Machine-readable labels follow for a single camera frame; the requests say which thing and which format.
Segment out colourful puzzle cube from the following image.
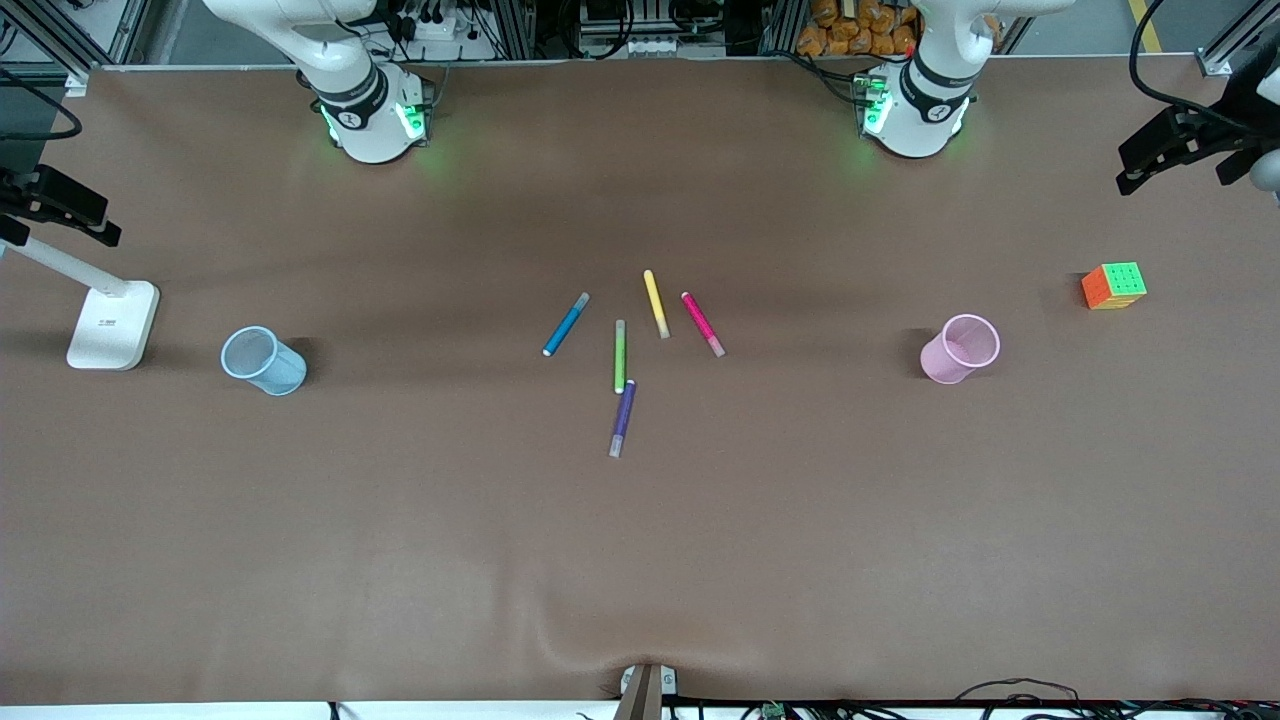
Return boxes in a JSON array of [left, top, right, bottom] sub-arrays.
[[1081, 262, 1149, 311]]

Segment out aluminium frame post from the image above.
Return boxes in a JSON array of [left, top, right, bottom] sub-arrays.
[[1195, 0, 1263, 78], [0, 0, 93, 98]]

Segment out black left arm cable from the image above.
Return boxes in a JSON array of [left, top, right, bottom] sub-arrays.
[[1129, 0, 1241, 131]]

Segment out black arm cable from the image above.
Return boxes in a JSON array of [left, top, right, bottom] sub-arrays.
[[0, 68, 83, 141], [1129, 0, 1241, 131]]

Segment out black floor cable loop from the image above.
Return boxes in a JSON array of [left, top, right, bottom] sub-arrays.
[[955, 678, 1086, 707]]

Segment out white desk lamp stand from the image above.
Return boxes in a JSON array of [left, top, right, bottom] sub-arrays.
[[0, 236, 161, 372]]

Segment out orange snack bags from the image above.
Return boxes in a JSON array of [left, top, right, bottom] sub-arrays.
[[797, 0, 919, 58]]

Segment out blue marker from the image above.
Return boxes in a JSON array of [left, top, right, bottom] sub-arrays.
[[542, 292, 591, 358]]

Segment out blue mesh cup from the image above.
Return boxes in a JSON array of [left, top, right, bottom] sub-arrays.
[[220, 325, 309, 397]]

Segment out purple marker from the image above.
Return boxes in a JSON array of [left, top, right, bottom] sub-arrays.
[[608, 379, 638, 459]]

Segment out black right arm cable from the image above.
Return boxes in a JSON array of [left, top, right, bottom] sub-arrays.
[[0, 68, 83, 141]]

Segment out yellow marker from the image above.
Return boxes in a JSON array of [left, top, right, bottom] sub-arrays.
[[643, 269, 671, 340]]

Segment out pink mesh cup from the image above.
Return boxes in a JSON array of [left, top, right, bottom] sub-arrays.
[[920, 313, 1001, 386]]

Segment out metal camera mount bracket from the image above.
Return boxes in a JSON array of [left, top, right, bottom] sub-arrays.
[[612, 663, 679, 720]]

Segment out pink marker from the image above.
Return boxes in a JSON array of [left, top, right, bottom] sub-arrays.
[[681, 291, 727, 359]]

